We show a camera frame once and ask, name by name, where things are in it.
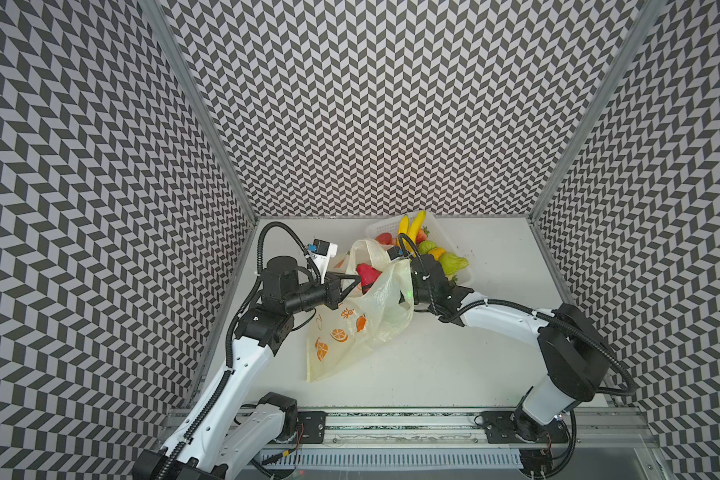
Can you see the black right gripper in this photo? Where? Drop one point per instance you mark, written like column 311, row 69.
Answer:
column 416, row 285

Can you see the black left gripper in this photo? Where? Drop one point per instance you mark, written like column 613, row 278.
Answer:
column 334, row 292

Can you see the red dragon fruit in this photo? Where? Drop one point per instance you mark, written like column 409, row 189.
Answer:
column 368, row 275

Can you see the green pear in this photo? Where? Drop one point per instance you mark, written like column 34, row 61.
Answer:
column 452, row 263

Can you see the yellow plastic bag orange print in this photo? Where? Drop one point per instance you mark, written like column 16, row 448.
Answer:
column 364, row 321

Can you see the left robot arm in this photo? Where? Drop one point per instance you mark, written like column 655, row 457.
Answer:
column 291, row 277

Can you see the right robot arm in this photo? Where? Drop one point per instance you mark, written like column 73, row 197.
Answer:
column 579, row 362

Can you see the green apple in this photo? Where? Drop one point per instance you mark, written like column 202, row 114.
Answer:
column 426, row 246

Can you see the white plastic fruit basket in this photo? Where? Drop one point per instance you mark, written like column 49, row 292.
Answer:
column 436, row 233

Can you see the yellow banana bunch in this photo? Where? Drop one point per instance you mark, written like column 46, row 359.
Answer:
column 413, row 227

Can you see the red apple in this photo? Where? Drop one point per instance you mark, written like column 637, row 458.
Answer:
column 385, row 238

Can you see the white vent strip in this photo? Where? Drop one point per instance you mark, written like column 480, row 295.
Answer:
column 401, row 460

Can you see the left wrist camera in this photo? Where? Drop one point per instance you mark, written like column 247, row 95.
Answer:
column 321, row 253

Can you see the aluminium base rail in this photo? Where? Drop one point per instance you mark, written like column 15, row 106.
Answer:
column 608, row 427

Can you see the aluminium left corner post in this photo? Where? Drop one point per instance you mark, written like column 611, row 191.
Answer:
column 154, row 16

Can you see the aluminium corner post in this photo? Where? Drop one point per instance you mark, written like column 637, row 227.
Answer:
column 154, row 16
column 623, row 59

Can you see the aluminium right corner post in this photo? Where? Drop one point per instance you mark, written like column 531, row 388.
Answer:
column 623, row 59

